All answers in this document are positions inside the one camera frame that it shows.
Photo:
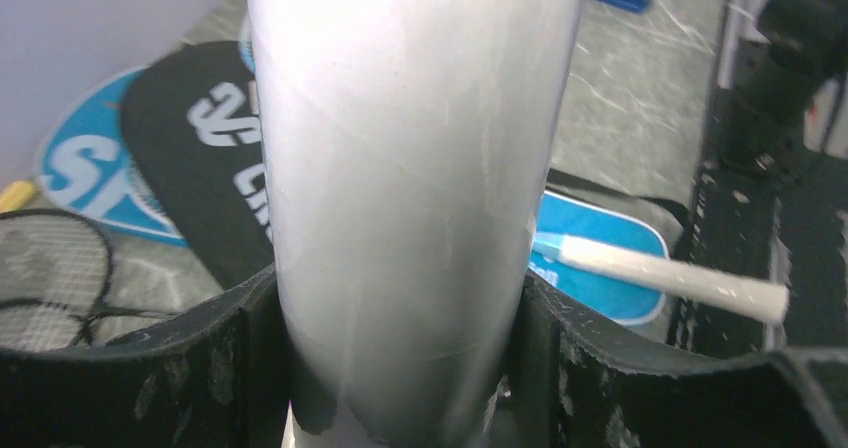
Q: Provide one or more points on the white shuttlecock tube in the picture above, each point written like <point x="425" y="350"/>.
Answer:
<point x="391" y="367"/>

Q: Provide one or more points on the black racket cover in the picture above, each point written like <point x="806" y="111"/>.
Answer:
<point x="192" y="167"/>

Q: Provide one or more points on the blue white badminton racket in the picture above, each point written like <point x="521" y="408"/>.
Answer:
<point x="244" y="44"/>

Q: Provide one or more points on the black badminton racket left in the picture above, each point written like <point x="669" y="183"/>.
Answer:
<point x="57" y="269"/>

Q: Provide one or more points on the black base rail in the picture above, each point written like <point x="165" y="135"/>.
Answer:
<point x="797" y="236"/>

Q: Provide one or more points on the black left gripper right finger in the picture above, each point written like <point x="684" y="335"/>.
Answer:
<point x="577" y="379"/>

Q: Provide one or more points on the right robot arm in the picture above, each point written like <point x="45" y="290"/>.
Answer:
<point x="806" y="48"/>

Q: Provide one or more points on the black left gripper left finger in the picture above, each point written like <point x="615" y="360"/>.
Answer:
<point x="216" y="375"/>

